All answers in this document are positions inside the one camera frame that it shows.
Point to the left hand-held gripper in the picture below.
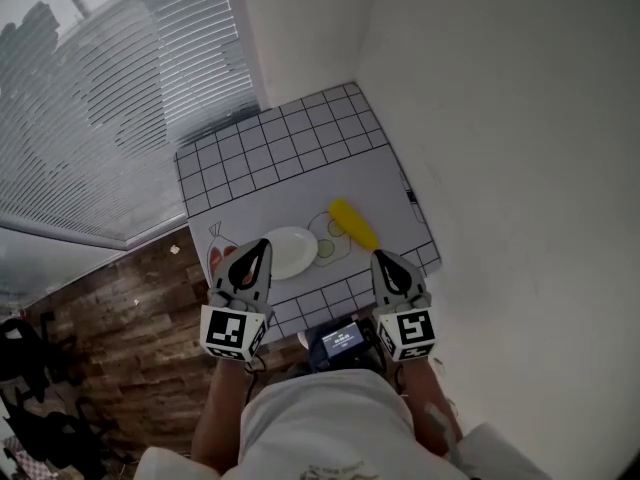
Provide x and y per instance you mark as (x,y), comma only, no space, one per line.
(230,330)

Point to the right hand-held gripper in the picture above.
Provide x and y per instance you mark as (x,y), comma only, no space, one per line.
(410,333)

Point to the white plate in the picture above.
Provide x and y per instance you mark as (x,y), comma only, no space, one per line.
(295,253)

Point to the yellow corn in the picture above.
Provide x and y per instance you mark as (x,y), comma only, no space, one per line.
(352,223)

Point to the person's right forearm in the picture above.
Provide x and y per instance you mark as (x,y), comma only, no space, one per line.
(417,388)

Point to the person's left forearm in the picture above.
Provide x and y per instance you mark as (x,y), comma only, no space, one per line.
(220,408)

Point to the white forearm bandage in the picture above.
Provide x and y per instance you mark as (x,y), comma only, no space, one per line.
(442,428)

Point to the black chest screen device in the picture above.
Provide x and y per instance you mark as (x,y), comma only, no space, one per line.
(342,340)

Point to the person's white shoe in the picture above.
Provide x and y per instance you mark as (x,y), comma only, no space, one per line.
(304,339)

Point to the white grid tablecloth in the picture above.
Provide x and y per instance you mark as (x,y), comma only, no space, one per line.
(300,168)

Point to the person's white shirt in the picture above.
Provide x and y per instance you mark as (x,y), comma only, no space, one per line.
(325,418)

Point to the glass partition with blinds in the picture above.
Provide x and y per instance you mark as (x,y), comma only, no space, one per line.
(100,118)

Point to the black office chair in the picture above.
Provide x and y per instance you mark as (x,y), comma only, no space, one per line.
(55,438)
(20,353)

